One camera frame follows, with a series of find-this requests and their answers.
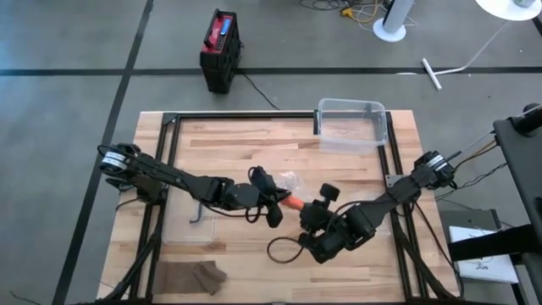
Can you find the black aluminium table frame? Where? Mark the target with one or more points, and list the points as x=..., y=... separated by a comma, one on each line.
x=211, y=115

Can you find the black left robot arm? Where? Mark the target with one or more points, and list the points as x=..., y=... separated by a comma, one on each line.
x=169, y=175

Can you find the white floor bar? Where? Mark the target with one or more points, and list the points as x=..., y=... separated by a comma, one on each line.
x=432, y=74

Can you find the orange elastic bandage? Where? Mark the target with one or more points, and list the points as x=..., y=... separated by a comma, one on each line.
x=294, y=203

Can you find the black desk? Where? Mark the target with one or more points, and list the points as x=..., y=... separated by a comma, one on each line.
x=521, y=169

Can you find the brown cloth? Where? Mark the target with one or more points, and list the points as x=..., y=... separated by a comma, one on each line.
x=186, y=277

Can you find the white round table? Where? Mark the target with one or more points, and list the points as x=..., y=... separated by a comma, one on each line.
x=508, y=10

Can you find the black and red battery box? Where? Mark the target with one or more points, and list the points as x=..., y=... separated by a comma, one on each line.
x=220, y=55

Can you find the white paper sheet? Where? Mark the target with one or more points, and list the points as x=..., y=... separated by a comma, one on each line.
x=482, y=271

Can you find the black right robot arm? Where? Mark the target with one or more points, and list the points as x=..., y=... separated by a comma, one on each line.
x=402, y=190

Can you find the grey pad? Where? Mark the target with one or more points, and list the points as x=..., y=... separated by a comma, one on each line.
x=466, y=218

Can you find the white pole stand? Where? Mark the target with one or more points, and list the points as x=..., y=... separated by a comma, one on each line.
x=396, y=17

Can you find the clear plastic storage box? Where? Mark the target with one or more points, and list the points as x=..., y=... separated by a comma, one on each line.
x=351, y=127

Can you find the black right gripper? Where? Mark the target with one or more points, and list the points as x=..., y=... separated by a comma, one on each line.
x=329, y=192

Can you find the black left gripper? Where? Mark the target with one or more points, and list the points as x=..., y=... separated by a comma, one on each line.
x=267, y=182

